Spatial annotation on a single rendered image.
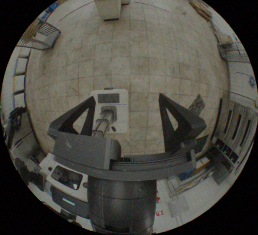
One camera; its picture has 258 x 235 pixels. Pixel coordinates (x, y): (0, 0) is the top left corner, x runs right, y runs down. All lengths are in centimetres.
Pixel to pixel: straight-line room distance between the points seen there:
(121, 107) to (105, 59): 82
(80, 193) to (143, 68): 152
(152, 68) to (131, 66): 34
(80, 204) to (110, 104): 114
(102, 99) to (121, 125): 45
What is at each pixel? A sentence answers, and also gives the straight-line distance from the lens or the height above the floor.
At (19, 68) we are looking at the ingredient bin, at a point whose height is 52.
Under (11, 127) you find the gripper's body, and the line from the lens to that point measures 44.
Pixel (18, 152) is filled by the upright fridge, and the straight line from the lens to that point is 359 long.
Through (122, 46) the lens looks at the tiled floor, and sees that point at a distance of 156.
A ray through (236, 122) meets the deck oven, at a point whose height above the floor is 91.
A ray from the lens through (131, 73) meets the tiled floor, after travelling 143.
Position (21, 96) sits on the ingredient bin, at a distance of 376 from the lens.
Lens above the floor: 141
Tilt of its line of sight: 76 degrees down
